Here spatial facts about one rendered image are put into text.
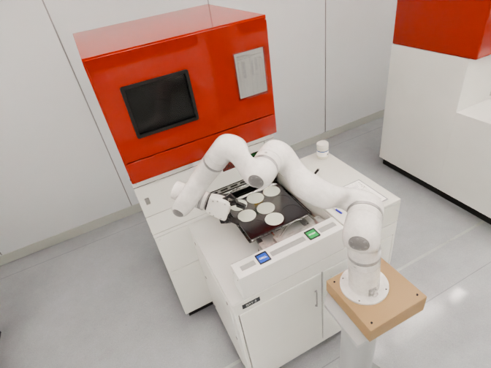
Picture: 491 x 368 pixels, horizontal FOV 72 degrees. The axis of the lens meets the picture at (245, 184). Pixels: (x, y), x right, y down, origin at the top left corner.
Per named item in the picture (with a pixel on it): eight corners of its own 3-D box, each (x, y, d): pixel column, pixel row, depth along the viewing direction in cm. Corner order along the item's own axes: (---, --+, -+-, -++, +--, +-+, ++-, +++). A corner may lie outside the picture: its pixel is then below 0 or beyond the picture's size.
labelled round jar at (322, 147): (314, 155, 208) (313, 142, 202) (324, 152, 210) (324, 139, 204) (321, 161, 202) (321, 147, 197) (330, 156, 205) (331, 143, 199)
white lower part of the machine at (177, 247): (163, 257, 289) (131, 180, 242) (247, 220, 313) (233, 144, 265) (188, 322, 235) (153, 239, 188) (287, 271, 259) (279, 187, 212)
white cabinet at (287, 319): (214, 308, 241) (187, 225, 194) (324, 253, 269) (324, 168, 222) (255, 393, 193) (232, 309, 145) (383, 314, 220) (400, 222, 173)
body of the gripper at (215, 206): (200, 215, 146) (224, 223, 146) (205, 196, 141) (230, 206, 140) (206, 205, 153) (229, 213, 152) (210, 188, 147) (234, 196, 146)
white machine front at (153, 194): (153, 236, 190) (129, 179, 167) (276, 185, 213) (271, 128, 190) (154, 239, 188) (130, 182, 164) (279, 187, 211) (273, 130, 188)
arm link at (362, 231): (382, 245, 128) (385, 196, 115) (377, 284, 115) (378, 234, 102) (350, 240, 134) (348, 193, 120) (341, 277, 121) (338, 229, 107)
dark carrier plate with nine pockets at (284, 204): (223, 204, 193) (223, 203, 193) (275, 182, 203) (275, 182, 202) (250, 239, 167) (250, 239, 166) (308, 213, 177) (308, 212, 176)
